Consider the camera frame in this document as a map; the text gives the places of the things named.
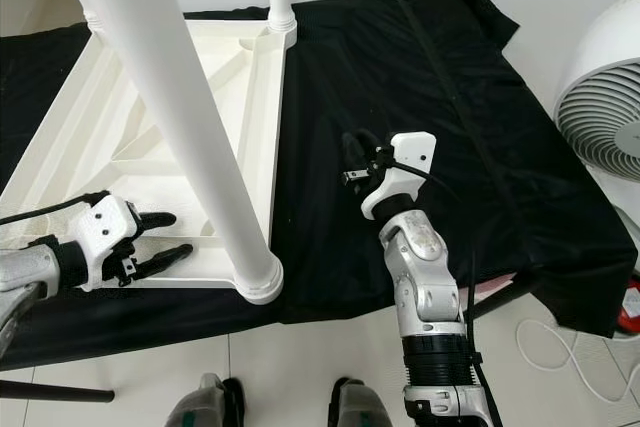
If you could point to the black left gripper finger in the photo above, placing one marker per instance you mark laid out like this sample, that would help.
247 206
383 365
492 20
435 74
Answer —
156 219
165 259

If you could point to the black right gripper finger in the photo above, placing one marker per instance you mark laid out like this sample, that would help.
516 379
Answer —
353 156

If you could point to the white plastic ribbed table top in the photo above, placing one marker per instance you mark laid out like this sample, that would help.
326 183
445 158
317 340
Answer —
80 147

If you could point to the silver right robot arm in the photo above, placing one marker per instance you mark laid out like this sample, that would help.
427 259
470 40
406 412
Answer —
425 277

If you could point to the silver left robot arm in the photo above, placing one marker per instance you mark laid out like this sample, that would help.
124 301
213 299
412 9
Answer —
30 277

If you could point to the black cloth cover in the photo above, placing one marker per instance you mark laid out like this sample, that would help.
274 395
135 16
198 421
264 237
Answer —
410 77

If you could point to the dark table leg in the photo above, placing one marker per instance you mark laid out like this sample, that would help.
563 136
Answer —
60 390
502 304

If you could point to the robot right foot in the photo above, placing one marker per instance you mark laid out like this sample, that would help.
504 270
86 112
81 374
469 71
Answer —
365 402

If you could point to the white floor fan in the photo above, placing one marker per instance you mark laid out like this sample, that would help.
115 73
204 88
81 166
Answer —
605 107

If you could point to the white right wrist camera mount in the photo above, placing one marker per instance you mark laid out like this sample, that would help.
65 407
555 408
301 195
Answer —
405 177

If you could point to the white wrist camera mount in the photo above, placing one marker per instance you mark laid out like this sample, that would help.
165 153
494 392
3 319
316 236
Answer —
405 177
110 232

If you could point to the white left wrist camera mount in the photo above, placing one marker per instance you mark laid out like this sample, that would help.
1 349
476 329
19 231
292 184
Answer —
110 232

